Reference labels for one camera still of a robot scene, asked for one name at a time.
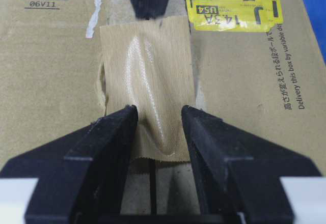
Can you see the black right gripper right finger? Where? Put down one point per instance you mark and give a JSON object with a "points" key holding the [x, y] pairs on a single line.
{"points": [[238, 174]]}

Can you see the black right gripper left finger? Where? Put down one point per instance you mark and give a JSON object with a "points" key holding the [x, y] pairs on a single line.
{"points": [[73, 179]]}

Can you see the brown tape strip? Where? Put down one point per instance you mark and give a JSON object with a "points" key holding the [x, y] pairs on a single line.
{"points": [[148, 64]]}

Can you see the brown cardboard box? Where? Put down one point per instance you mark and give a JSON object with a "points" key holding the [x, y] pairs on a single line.
{"points": [[50, 86]]}

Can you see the yellow shipping label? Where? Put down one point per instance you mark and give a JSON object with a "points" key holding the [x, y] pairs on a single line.
{"points": [[254, 16]]}

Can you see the blue table cloth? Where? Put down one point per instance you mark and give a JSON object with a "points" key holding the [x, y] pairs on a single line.
{"points": [[316, 13]]}

